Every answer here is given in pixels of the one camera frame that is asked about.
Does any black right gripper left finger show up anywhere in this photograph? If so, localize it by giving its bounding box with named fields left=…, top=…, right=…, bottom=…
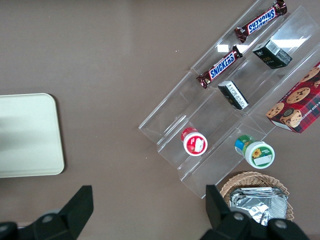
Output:
left=0, top=185, right=94, bottom=240

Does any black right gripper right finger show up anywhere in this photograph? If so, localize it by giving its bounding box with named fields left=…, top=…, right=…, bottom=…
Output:
left=199, top=184, right=311, bottom=240

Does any light wicker basket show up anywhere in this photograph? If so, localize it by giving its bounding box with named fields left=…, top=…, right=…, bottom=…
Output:
left=219, top=171, right=295, bottom=222

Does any cream rectangular tray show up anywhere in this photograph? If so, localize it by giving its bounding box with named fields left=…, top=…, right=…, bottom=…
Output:
left=0, top=92, right=65, bottom=179

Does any aluminium foil container stack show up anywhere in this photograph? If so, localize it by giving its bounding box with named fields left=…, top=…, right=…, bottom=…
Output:
left=228, top=186, right=288, bottom=227

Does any green lid sunflower jar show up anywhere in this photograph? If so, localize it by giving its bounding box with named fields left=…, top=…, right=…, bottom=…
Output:
left=234, top=134, right=276, bottom=169

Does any red lid small jar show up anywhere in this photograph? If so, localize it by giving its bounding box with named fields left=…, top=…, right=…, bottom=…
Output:
left=180, top=126, right=209, bottom=157

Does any clear acrylic stepped stand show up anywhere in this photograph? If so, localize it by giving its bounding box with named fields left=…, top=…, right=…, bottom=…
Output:
left=138, top=0, right=320, bottom=200

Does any small black carton box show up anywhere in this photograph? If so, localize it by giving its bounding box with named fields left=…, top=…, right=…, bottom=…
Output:
left=217, top=80, right=250, bottom=111
left=251, top=38, right=293, bottom=70

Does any red tartan cookie box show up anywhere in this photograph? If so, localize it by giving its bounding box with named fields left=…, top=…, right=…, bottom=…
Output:
left=265, top=61, right=320, bottom=135

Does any Snickers chocolate bar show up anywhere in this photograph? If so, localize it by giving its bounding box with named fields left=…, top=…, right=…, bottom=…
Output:
left=196, top=44, right=244, bottom=90
left=234, top=0, right=288, bottom=44

